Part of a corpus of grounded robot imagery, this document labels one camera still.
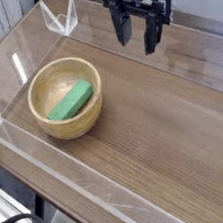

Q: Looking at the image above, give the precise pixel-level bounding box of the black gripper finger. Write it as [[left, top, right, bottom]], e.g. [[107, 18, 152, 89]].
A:
[[144, 12, 163, 55], [110, 4, 132, 46]]

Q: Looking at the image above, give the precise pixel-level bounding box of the light brown wooden bowl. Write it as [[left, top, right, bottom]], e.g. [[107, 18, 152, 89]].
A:
[[27, 57, 103, 140]]

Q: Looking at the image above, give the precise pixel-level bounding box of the black table leg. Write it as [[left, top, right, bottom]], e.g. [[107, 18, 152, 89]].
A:
[[34, 194, 45, 219]]

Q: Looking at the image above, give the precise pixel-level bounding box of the green rectangular block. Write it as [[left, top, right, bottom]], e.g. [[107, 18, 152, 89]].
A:
[[47, 79, 93, 121]]

